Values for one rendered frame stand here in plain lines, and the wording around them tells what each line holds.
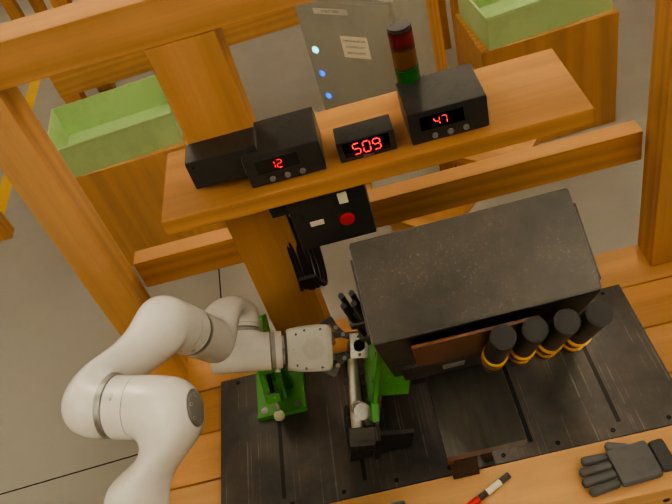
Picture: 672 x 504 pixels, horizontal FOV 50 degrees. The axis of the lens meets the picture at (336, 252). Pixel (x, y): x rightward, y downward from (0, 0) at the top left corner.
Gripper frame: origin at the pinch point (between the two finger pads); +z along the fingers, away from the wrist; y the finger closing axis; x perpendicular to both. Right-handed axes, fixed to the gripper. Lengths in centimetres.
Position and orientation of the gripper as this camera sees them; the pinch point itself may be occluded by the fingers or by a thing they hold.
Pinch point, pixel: (354, 344)
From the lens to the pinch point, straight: 160.4
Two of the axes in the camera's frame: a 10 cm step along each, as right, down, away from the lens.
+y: -0.6, -10.0, 0.3
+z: 9.9, -0.6, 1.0
